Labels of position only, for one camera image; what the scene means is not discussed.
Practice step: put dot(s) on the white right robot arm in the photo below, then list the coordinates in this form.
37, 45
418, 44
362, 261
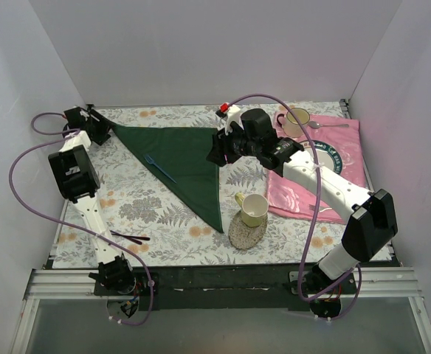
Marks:
370, 216

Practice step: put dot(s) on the speckled round coaster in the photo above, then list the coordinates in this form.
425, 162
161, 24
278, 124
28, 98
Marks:
243, 237

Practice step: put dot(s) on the floral tablecloth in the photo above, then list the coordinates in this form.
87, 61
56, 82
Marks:
135, 202

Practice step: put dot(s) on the dark green cloth napkin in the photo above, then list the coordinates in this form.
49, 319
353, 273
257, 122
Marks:
181, 152

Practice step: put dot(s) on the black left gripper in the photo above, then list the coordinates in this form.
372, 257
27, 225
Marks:
100, 127

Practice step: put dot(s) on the aluminium frame rail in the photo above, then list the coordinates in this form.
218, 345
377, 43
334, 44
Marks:
372, 282

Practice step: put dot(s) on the silver fork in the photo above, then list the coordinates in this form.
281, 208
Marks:
321, 208

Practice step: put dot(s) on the pink satin placemat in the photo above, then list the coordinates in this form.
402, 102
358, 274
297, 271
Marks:
289, 199

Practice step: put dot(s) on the cream enamel mug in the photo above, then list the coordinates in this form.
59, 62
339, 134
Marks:
292, 125

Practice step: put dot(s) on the yellow-green mug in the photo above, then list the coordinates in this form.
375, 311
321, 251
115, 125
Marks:
254, 208

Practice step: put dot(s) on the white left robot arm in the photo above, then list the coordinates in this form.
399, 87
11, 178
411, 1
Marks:
77, 179

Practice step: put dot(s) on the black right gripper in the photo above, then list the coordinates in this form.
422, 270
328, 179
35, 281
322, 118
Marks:
219, 148

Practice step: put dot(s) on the silver spoon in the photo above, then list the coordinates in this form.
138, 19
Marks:
318, 125

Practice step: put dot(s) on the blue plastic fork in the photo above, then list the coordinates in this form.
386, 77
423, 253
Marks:
151, 161

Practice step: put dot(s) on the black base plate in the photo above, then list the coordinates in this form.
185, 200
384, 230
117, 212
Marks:
221, 287

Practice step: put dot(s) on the purple metal spoon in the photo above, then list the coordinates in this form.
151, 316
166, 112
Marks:
142, 238

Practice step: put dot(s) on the white plate green rim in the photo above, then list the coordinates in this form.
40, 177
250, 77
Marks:
328, 156

